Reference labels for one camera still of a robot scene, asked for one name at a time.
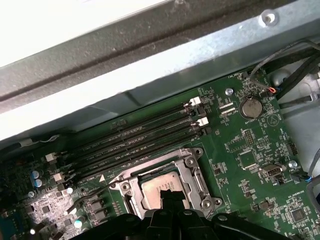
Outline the thin black cable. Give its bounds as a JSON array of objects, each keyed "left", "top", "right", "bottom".
[{"left": 278, "top": 96, "right": 320, "bottom": 108}]

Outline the flat black cable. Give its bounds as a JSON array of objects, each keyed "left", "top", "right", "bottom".
[{"left": 274, "top": 53, "right": 320, "bottom": 101}]

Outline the CPU socket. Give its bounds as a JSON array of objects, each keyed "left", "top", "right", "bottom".
[{"left": 109, "top": 147, "right": 223, "bottom": 218}]

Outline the black cable white tag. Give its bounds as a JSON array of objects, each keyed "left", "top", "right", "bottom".
[{"left": 18, "top": 134, "right": 61, "bottom": 148}]

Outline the round coin battery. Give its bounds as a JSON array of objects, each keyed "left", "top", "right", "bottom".
[{"left": 239, "top": 96, "right": 263, "bottom": 120}]

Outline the thick black cable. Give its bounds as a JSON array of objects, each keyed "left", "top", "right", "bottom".
[{"left": 306, "top": 142, "right": 320, "bottom": 201}]

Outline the silver CPU green edge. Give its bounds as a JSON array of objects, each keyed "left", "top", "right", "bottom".
[{"left": 140, "top": 171, "right": 186, "bottom": 210}]

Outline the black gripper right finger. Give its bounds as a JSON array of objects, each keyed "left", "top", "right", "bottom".
[{"left": 172, "top": 191, "right": 288, "bottom": 240}]

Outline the metal socket cover frame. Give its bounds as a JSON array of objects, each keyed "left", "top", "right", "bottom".
[{"left": 119, "top": 159, "right": 218, "bottom": 218}]

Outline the black open PC case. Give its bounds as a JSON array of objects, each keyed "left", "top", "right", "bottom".
[{"left": 0, "top": 0, "right": 320, "bottom": 240}]

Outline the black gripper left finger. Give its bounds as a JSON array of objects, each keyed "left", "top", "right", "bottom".
[{"left": 77, "top": 190, "right": 176, "bottom": 240}]

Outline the green motherboard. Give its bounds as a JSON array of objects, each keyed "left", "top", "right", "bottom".
[{"left": 0, "top": 72, "right": 320, "bottom": 240}]

